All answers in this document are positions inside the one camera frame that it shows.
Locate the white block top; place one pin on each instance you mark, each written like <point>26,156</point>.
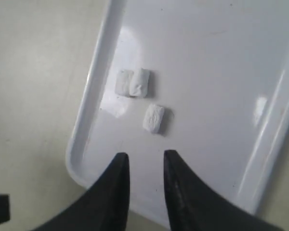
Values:
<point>123,80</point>

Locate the white block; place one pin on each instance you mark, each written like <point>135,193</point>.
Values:
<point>157,119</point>
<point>123,80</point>
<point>142,84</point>

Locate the white plastic tray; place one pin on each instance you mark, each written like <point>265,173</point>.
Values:
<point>221,66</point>

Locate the white block bottom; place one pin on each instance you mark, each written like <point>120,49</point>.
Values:
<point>157,119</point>

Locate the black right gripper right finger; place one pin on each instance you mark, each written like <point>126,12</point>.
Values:
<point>193,206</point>

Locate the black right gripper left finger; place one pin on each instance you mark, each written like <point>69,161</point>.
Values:
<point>103,207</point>

